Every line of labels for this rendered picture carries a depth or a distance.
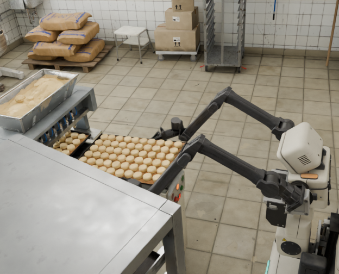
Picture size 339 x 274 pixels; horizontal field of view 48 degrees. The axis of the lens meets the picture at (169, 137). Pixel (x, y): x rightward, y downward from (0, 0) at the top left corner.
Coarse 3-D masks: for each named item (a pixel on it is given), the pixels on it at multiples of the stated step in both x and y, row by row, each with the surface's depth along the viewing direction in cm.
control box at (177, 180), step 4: (180, 172) 227; (176, 176) 225; (180, 176) 224; (184, 176) 231; (176, 180) 222; (180, 180) 225; (184, 180) 232; (172, 184) 219; (176, 184) 219; (180, 184) 226; (184, 184) 233; (168, 188) 217; (172, 188) 216; (176, 188) 220; (184, 188) 235; (168, 192) 214; (172, 192) 215; (176, 192) 221; (180, 192) 229; (168, 196) 211; (176, 196) 222; (180, 196) 229; (172, 200) 217
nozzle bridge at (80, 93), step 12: (72, 96) 244; (84, 96) 244; (60, 108) 232; (72, 108) 235; (84, 108) 257; (96, 108) 260; (48, 120) 222; (60, 120) 239; (72, 120) 245; (84, 120) 268; (0, 132) 214; (12, 132) 214; (36, 132) 212; (48, 132) 231; (60, 132) 234; (48, 144) 225
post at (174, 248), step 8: (168, 200) 70; (160, 208) 69; (168, 208) 69; (176, 208) 68; (176, 216) 69; (176, 224) 69; (168, 232) 71; (176, 232) 70; (168, 240) 72; (176, 240) 72; (168, 248) 74; (176, 248) 73; (168, 256) 75; (176, 256) 74; (184, 256) 77; (168, 264) 77; (176, 264) 75; (184, 264) 78; (168, 272) 79; (176, 272) 77; (184, 272) 79
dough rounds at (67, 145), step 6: (72, 132) 260; (60, 138) 252; (66, 138) 255; (72, 138) 251; (78, 138) 252; (84, 138) 252; (54, 144) 246; (60, 144) 246; (66, 144) 246; (72, 144) 245; (78, 144) 247; (60, 150) 241; (66, 150) 240; (72, 150) 243
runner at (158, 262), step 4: (160, 248) 80; (160, 252) 79; (160, 256) 75; (164, 256) 76; (156, 260) 74; (160, 260) 75; (164, 260) 77; (156, 264) 74; (160, 264) 76; (152, 268) 73; (156, 268) 75; (148, 272) 72; (152, 272) 74; (156, 272) 75
